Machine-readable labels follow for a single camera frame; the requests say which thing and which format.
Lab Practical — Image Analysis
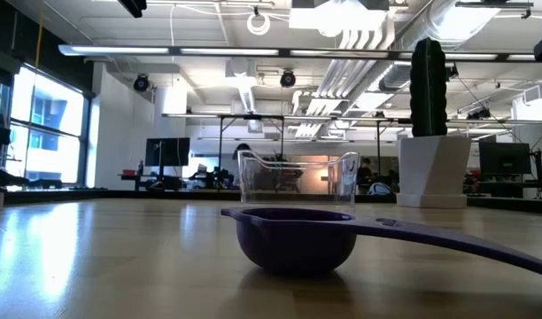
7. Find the purple measuring cup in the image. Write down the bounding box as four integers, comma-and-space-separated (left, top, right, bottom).
221, 206, 542, 280

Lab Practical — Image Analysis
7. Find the clear plastic basket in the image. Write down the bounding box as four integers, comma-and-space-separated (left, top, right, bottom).
237, 149, 360, 206

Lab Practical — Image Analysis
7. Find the overhead LED light bar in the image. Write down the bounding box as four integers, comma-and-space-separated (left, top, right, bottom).
58, 43, 542, 62

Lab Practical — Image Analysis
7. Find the black computer monitor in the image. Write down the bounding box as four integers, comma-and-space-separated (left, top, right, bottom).
144, 137, 191, 167
478, 141, 532, 176

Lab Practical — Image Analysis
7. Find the dark green cactus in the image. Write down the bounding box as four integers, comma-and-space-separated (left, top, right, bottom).
409, 37, 449, 137

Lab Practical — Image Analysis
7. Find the person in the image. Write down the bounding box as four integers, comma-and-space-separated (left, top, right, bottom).
232, 142, 253, 161
357, 157, 375, 195

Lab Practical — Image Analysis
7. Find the white and black bag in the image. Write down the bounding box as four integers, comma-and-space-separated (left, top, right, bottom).
367, 182, 394, 196

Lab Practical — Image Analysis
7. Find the yellow hanging strap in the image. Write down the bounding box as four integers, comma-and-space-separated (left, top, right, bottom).
35, 8, 45, 70

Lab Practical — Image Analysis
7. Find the white cable coil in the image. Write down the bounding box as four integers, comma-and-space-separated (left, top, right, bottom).
246, 12, 272, 36

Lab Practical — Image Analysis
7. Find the black tall rack frame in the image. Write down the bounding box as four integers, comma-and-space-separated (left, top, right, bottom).
162, 113, 414, 172

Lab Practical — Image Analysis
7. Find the black aluminium table frame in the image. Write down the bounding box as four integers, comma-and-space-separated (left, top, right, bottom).
0, 189, 542, 212

